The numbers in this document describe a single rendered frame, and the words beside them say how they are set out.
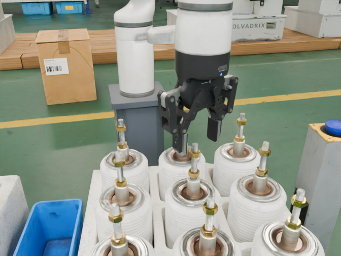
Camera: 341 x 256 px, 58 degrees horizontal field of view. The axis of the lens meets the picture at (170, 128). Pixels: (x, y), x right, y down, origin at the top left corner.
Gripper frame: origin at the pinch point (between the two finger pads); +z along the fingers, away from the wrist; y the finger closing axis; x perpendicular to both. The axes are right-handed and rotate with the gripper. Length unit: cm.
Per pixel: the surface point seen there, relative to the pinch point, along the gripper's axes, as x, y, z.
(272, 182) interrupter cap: -6.9, 12.4, 10.1
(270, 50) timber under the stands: 110, 179, 33
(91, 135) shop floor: 73, 12, 36
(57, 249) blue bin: 26.2, -18.5, 35.5
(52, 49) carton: 113, 15, 10
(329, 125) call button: -8.1, 26.3, 2.5
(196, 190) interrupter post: -1.0, -0.7, 9.2
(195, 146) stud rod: -0.3, -0.6, 0.9
